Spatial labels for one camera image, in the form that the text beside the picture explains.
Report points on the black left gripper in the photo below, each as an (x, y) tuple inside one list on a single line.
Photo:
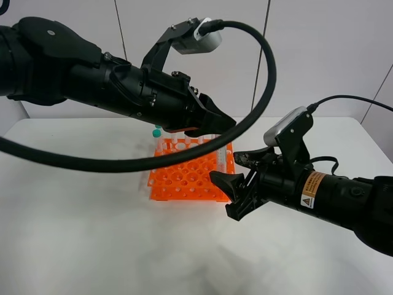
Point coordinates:
[(169, 101)]

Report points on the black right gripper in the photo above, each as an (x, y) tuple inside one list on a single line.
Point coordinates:
[(275, 172)]

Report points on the test tube with green cap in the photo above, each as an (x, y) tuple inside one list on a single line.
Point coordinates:
[(221, 155)]

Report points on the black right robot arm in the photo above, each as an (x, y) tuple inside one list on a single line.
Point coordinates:
[(361, 205)]

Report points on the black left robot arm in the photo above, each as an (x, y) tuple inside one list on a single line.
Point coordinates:
[(44, 62)]

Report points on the rack tube front left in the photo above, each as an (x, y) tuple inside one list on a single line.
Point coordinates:
[(157, 135)]

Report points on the orange test tube rack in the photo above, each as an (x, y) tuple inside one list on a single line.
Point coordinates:
[(188, 181)]

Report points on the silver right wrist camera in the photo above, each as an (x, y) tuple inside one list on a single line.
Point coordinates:
[(270, 135)]

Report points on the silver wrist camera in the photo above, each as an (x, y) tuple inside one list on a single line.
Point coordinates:
[(195, 42), (270, 135)]

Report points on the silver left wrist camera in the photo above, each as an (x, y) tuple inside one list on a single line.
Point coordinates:
[(195, 42)]

